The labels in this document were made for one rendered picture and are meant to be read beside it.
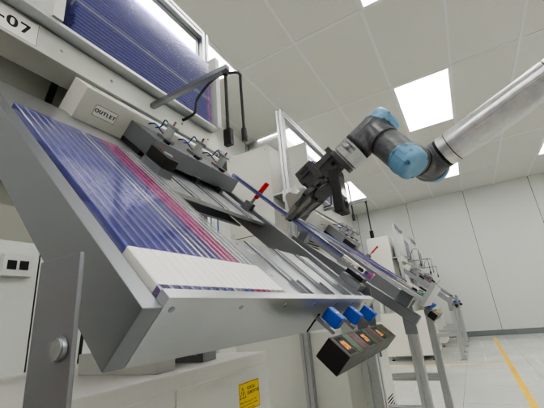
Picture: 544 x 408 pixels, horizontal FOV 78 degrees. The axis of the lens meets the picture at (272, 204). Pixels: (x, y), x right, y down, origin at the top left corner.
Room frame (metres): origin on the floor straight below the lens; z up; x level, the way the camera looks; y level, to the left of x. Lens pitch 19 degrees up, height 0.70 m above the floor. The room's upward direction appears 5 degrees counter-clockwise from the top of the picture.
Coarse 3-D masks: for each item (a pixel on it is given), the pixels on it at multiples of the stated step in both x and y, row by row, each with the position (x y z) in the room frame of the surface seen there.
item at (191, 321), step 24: (168, 312) 0.29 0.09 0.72; (192, 312) 0.31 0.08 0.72; (216, 312) 0.35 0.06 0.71; (240, 312) 0.38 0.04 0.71; (264, 312) 0.43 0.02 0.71; (288, 312) 0.49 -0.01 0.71; (312, 312) 0.57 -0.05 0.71; (144, 336) 0.29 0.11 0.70; (168, 336) 0.31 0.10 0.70; (192, 336) 0.34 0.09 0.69; (216, 336) 0.38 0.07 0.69; (240, 336) 0.42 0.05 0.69; (264, 336) 0.48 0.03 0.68; (144, 360) 0.31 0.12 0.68
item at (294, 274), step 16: (256, 256) 0.62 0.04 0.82; (272, 256) 0.70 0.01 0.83; (288, 256) 0.80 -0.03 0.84; (272, 272) 0.60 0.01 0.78; (288, 272) 0.67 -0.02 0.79; (304, 272) 0.74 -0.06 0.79; (320, 272) 0.84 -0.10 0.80; (288, 288) 0.58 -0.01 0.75; (304, 288) 0.62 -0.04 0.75; (320, 288) 0.70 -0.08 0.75; (336, 288) 0.80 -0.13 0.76
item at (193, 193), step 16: (16, 96) 0.53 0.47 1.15; (32, 96) 0.60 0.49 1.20; (48, 112) 0.58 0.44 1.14; (64, 112) 0.65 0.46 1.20; (80, 128) 0.62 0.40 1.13; (96, 128) 0.71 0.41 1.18; (160, 176) 0.69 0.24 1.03; (176, 176) 0.80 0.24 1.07; (176, 192) 0.67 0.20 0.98; (192, 192) 0.75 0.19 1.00; (208, 192) 0.86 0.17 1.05; (224, 192) 1.05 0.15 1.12; (208, 208) 0.91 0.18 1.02; (224, 208) 0.82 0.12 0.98; (240, 208) 0.97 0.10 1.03
